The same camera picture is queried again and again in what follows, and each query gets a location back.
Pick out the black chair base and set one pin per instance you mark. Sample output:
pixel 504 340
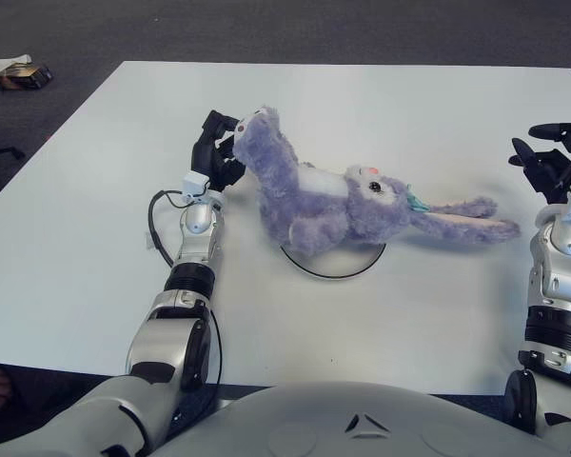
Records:
pixel 2 152

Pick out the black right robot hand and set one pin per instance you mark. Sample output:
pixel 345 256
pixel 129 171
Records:
pixel 552 171

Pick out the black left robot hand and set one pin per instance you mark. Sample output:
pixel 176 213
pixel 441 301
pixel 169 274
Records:
pixel 207 157

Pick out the dark cardboard box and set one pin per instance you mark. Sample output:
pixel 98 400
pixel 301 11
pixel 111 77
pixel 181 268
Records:
pixel 26 77

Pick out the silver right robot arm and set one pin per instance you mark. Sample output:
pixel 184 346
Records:
pixel 561 266

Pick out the purple plush bunny doll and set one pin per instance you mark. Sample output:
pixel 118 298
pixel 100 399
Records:
pixel 314 204

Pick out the grey robot torso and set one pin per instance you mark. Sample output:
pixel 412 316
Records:
pixel 361 419

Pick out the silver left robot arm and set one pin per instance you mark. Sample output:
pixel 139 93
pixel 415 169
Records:
pixel 195 259

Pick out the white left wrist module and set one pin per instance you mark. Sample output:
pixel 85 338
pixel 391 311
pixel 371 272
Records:
pixel 195 184

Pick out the white plate with black rim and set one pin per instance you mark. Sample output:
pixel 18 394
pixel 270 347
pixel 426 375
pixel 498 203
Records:
pixel 333 262

